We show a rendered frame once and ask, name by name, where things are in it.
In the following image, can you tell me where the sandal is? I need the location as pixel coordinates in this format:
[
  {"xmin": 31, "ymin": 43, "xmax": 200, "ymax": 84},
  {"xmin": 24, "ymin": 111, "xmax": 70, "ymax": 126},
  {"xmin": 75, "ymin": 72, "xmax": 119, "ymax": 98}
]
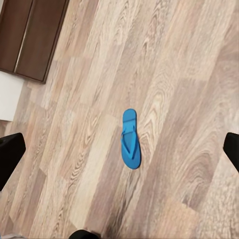
[{"xmin": 121, "ymin": 109, "xmax": 141, "ymax": 169}]

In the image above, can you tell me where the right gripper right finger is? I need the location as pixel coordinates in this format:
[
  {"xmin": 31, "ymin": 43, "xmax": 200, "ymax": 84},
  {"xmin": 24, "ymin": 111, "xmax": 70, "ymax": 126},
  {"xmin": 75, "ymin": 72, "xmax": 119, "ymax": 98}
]
[{"xmin": 223, "ymin": 132, "xmax": 239, "ymax": 173}]

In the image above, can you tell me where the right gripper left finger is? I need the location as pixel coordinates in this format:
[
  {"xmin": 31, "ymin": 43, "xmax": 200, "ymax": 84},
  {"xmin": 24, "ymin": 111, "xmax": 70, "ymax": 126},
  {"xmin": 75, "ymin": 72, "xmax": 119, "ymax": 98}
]
[{"xmin": 0, "ymin": 132, "xmax": 26, "ymax": 192}]

